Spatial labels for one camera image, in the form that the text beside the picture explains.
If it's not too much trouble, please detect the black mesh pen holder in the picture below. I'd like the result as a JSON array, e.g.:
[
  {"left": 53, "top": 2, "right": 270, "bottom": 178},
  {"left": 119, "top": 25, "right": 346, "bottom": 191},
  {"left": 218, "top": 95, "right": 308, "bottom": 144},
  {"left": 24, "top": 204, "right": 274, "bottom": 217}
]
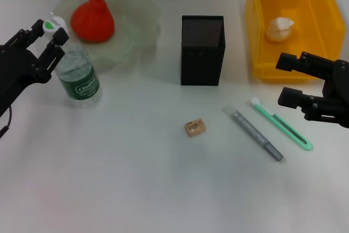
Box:
[{"left": 180, "top": 14, "right": 227, "bottom": 86}]

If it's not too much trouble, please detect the mint green utility knife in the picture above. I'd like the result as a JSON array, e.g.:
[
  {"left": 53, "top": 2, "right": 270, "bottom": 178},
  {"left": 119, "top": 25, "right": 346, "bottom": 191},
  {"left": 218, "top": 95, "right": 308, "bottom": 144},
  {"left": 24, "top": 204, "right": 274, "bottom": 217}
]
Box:
[{"left": 250, "top": 97, "right": 314, "bottom": 152}]

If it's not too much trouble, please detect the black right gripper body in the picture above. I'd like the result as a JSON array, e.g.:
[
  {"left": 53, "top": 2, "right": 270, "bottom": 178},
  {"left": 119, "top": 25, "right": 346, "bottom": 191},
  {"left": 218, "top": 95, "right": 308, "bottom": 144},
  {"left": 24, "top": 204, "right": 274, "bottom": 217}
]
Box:
[{"left": 322, "top": 58, "right": 349, "bottom": 129}]

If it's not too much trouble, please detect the orange knitted toy fruit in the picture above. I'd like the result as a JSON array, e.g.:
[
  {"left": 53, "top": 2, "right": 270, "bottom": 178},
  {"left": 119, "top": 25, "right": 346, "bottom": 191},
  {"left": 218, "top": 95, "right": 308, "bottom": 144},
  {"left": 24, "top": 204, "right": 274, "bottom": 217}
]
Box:
[{"left": 70, "top": 0, "right": 115, "bottom": 44}]

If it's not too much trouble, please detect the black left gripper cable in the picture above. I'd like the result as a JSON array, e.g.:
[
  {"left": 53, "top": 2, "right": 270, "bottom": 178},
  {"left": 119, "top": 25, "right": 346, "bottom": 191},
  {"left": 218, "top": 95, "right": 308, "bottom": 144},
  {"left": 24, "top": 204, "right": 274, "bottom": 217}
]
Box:
[{"left": 0, "top": 104, "right": 14, "bottom": 139}]

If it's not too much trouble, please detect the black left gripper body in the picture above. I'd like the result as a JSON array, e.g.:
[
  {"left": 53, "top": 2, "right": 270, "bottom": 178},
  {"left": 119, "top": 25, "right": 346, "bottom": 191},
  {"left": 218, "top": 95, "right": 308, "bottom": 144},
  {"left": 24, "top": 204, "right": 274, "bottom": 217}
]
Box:
[{"left": 0, "top": 43, "right": 53, "bottom": 119}]

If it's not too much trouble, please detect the white paper ball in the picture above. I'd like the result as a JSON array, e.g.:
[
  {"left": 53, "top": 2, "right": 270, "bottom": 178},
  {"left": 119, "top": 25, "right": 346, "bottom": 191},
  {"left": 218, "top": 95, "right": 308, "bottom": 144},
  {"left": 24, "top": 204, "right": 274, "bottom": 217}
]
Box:
[{"left": 266, "top": 16, "right": 296, "bottom": 42}]

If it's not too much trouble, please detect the small tan eraser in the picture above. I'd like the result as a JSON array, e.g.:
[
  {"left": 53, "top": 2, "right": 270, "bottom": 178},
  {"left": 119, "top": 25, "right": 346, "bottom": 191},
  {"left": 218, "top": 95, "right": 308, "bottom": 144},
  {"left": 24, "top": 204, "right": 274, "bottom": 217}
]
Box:
[{"left": 184, "top": 117, "right": 207, "bottom": 138}]

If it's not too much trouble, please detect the yellow plastic bin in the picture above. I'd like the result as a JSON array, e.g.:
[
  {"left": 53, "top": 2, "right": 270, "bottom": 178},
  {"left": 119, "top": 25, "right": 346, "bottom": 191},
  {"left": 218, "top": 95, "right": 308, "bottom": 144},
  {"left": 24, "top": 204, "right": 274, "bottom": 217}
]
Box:
[{"left": 244, "top": 0, "right": 346, "bottom": 84}]

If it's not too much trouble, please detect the clear green-label water bottle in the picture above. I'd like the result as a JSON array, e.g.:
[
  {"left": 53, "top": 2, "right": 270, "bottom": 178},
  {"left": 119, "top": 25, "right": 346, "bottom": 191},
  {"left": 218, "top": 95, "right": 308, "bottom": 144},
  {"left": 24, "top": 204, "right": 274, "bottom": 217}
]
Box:
[{"left": 43, "top": 17, "right": 104, "bottom": 108}]

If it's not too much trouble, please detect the grey marker pen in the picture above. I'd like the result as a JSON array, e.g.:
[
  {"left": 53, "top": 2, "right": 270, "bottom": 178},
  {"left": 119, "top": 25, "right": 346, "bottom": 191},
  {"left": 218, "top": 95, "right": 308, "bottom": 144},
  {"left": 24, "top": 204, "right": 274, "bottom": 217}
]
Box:
[{"left": 223, "top": 104, "right": 284, "bottom": 162}]

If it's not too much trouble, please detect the green glass fruit plate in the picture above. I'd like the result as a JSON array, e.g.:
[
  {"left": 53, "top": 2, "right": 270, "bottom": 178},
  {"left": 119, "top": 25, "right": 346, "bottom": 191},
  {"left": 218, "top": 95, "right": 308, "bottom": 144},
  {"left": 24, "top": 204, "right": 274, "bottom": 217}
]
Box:
[{"left": 50, "top": 0, "right": 161, "bottom": 74}]

